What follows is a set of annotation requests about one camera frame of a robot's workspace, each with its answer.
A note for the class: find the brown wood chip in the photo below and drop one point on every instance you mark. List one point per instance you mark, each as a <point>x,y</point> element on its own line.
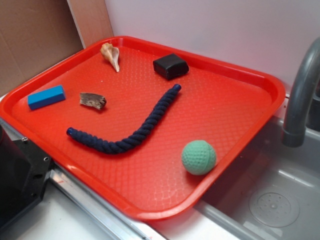
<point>93,100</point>

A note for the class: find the red plastic tray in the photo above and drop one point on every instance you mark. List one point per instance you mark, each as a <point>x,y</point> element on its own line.
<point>223,104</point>

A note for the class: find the green dimpled ball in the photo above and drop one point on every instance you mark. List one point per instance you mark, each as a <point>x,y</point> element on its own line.
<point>198,157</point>

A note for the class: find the black rounded box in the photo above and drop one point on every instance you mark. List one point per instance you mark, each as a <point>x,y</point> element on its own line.
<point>170,66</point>

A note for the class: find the spiral seashell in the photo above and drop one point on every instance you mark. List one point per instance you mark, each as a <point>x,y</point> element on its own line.
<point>111,54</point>

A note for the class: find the blue rectangular block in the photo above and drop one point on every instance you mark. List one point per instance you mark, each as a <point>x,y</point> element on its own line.
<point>46,97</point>

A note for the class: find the grey plastic sink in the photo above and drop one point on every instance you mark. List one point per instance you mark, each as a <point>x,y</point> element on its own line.
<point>270,191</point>

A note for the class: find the grey faucet spout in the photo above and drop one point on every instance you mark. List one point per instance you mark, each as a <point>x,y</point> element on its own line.
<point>303,108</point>

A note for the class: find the brown cardboard panel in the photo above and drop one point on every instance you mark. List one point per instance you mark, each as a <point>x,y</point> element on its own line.
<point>37,34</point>

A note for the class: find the metal rail strip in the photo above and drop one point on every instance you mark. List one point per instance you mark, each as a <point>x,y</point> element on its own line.
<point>71,211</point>

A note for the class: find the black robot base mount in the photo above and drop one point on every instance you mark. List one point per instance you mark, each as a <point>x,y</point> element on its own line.
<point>24,171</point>

